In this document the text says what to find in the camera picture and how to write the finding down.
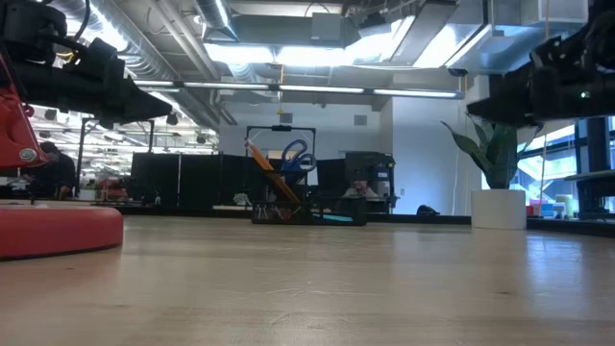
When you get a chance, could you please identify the snake plant in white pot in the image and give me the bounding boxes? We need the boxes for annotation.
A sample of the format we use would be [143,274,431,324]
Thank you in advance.
[440,117,547,231]

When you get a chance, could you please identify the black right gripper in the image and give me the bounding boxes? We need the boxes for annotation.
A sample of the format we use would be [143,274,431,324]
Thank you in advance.
[466,60,615,129]

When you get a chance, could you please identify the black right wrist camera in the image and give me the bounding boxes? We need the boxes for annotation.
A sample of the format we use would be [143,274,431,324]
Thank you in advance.
[530,36,585,68]

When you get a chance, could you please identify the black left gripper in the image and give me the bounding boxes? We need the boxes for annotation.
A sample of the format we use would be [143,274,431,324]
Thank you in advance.
[9,57,173,130]

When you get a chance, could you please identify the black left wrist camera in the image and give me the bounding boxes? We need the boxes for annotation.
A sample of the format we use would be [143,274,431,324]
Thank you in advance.
[79,37,127,81]

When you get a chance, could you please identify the black mesh desk organizer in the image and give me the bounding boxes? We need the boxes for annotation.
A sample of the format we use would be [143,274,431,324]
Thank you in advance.
[250,167,370,227]

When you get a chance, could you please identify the person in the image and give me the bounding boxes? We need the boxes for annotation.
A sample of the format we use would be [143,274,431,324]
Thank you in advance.
[28,140,77,201]
[343,178,381,199]

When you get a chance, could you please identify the long fluorescent ceiling light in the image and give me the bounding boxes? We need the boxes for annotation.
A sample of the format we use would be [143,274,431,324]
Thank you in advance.
[134,79,465,100]

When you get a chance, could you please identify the tall black pole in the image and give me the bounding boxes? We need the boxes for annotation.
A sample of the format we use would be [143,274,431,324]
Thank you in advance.
[574,114,612,220]

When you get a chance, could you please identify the red tool cart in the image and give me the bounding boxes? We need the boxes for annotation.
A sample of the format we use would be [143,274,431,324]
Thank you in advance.
[95,178,129,202]

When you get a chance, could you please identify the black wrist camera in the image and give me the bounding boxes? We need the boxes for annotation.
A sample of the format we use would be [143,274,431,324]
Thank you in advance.
[530,36,585,68]
[79,37,127,81]

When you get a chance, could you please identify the black partition wall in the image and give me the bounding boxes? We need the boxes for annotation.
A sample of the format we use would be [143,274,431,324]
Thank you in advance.
[130,152,347,210]

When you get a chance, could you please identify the black side desk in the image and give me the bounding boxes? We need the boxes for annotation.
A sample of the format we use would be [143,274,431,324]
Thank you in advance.
[564,170,615,198]

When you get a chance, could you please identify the black gantry frame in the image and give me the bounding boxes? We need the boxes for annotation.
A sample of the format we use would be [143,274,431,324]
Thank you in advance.
[73,117,156,199]
[245,125,317,203]

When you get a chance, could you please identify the black equipment cabinet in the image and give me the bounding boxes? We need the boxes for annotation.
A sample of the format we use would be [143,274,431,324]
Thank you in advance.
[344,151,399,215]

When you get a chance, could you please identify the blue-handled scissors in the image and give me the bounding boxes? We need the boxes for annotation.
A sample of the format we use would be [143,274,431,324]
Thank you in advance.
[280,138,318,203]

